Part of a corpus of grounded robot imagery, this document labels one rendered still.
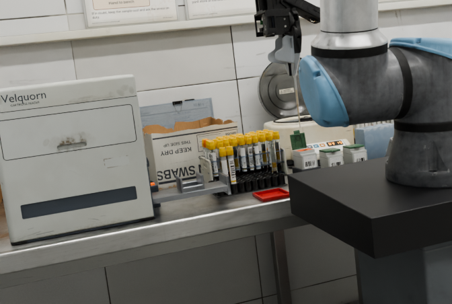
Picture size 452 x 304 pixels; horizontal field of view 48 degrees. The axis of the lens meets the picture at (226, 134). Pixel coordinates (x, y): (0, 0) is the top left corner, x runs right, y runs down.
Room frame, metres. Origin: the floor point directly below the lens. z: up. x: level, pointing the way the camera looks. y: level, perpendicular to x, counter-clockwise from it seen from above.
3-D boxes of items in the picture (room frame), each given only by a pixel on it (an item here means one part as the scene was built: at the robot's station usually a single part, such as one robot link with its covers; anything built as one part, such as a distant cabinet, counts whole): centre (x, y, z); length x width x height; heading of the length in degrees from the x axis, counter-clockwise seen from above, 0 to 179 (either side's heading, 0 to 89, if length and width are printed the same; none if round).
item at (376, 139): (1.32, -0.38, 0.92); 0.10 x 0.07 x 0.10; 112
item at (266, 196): (1.10, -0.08, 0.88); 0.07 x 0.07 x 0.01; 15
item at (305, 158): (1.21, -0.18, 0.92); 0.05 x 0.04 x 0.06; 18
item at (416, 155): (0.84, -0.34, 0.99); 0.15 x 0.15 x 0.10
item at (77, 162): (1.13, 0.32, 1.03); 0.31 x 0.27 x 0.30; 105
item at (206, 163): (1.33, -0.04, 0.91); 0.20 x 0.10 x 0.07; 105
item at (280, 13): (1.20, -0.15, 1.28); 0.09 x 0.08 x 0.12; 108
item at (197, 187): (1.09, 0.11, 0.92); 0.21 x 0.07 x 0.05; 105
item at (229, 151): (1.22, -0.04, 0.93); 0.17 x 0.09 x 0.11; 106
